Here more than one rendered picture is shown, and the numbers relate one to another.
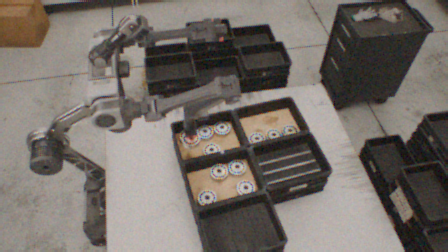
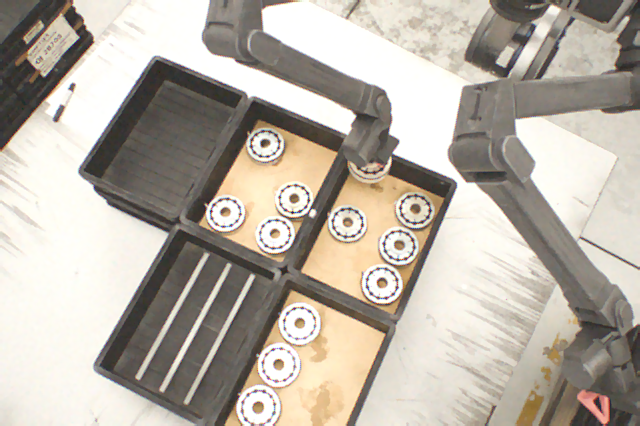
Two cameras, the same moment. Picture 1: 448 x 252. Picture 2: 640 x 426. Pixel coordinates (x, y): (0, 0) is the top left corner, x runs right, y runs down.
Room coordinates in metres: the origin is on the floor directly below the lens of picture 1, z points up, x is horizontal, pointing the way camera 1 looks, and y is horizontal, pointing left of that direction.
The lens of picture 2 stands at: (1.61, -0.35, 2.37)
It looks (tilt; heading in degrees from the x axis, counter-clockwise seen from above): 70 degrees down; 135
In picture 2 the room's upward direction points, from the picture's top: 1 degrees counter-clockwise
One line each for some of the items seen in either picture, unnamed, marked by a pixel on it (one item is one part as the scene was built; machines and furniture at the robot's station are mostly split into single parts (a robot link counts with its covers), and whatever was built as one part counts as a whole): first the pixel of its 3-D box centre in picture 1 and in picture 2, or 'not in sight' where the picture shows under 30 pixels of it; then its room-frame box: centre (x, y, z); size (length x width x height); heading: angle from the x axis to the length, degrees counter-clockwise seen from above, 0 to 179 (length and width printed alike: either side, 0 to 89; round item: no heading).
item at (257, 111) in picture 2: (222, 182); (268, 186); (1.08, 0.00, 0.87); 0.40 x 0.30 x 0.11; 109
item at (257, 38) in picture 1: (251, 49); not in sight; (2.87, -0.24, 0.31); 0.40 x 0.30 x 0.34; 103
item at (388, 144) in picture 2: (189, 124); (375, 136); (1.26, 0.18, 1.15); 0.10 x 0.07 x 0.07; 12
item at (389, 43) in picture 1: (366, 58); not in sight; (2.64, -1.26, 0.45); 0.60 x 0.45 x 0.90; 103
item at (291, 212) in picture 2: (219, 171); (294, 199); (1.15, 0.02, 0.86); 0.10 x 0.10 x 0.01
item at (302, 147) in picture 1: (288, 164); (194, 323); (1.21, -0.38, 0.87); 0.40 x 0.30 x 0.11; 109
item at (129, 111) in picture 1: (131, 111); not in sight; (1.08, 0.41, 1.45); 0.09 x 0.08 x 0.12; 13
